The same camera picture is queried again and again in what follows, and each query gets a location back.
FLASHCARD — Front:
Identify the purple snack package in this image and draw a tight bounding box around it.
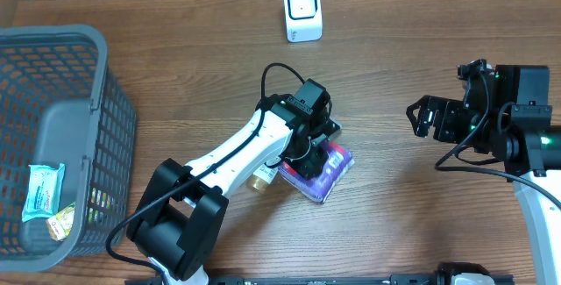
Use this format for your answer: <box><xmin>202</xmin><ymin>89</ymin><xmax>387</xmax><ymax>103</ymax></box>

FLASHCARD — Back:
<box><xmin>279</xmin><ymin>140</ymin><xmax>354</xmax><ymax>203</ymax></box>

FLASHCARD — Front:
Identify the white Pantene tube gold cap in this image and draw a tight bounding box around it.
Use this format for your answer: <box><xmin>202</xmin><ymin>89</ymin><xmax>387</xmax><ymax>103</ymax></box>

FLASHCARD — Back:
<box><xmin>246</xmin><ymin>164</ymin><xmax>279</xmax><ymax>193</ymax></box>

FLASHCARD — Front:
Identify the mint green wipes pack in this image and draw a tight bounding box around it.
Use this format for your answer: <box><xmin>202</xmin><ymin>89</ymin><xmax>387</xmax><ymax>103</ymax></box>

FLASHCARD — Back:
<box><xmin>22</xmin><ymin>163</ymin><xmax>66</xmax><ymax>223</ymax></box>

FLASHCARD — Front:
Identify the green yellow juice carton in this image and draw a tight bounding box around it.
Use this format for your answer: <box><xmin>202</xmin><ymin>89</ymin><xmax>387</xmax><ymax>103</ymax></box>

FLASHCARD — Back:
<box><xmin>46</xmin><ymin>203</ymin><xmax>75</xmax><ymax>241</ymax></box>

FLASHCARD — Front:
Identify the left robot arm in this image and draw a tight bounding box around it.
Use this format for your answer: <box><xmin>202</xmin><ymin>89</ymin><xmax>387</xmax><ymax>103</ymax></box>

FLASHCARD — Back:
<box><xmin>126</xmin><ymin>79</ymin><xmax>340</xmax><ymax>284</ymax></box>

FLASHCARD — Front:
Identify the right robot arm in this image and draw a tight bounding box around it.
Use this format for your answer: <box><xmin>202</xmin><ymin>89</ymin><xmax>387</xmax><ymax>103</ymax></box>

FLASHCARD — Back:
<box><xmin>406</xmin><ymin>59</ymin><xmax>560</xmax><ymax>284</ymax></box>

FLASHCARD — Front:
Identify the white barcode scanner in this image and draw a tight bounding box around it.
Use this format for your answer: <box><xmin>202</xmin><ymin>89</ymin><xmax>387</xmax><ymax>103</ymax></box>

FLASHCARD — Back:
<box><xmin>283</xmin><ymin>0</ymin><xmax>323</xmax><ymax>43</ymax></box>

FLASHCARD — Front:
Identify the grey plastic shopping basket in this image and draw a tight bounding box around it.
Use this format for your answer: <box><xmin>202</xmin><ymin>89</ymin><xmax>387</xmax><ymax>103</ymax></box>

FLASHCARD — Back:
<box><xmin>1</xmin><ymin>25</ymin><xmax>137</xmax><ymax>272</ymax></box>

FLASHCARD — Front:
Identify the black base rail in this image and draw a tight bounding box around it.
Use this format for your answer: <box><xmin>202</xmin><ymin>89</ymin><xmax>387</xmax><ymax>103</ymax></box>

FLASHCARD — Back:
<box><xmin>124</xmin><ymin>261</ymin><xmax>516</xmax><ymax>285</ymax></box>

